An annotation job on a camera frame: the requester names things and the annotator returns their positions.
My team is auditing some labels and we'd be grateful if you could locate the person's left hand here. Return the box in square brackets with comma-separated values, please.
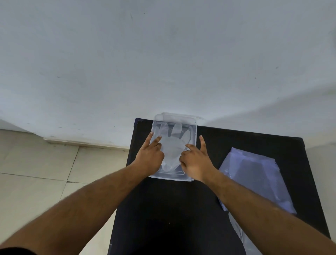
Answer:
[135, 132, 165, 177]

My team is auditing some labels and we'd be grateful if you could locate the person's right hand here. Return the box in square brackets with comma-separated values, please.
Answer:
[179, 135, 218, 184]

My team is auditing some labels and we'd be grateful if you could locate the clear plastic container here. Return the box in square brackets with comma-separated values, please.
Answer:
[149, 113, 197, 182]

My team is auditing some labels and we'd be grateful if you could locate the person's right forearm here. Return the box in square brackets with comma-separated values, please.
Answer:
[203, 168, 336, 255]

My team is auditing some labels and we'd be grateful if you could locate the person's left forearm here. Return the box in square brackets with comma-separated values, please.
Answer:
[0, 161, 150, 255]

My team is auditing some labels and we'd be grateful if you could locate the clear disposable glove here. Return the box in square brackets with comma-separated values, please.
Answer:
[160, 122, 194, 173]

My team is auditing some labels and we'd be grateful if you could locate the clear plastic lid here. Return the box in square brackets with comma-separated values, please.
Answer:
[161, 112, 203, 120]

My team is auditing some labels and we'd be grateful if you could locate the translucent bluish plastic bag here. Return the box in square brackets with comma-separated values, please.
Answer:
[218, 147, 297, 215]

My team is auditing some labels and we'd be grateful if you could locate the white plastic bag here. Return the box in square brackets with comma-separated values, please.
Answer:
[228, 212, 263, 255]

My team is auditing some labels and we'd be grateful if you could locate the black sleeve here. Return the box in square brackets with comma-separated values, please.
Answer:
[0, 247, 37, 255]

